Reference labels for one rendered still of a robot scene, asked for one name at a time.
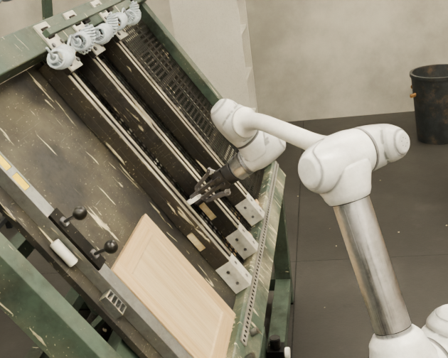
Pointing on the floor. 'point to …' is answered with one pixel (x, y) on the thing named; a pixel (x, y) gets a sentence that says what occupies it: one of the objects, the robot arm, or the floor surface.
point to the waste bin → (438, 102)
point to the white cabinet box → (217, 45)
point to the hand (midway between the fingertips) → (192, 199)
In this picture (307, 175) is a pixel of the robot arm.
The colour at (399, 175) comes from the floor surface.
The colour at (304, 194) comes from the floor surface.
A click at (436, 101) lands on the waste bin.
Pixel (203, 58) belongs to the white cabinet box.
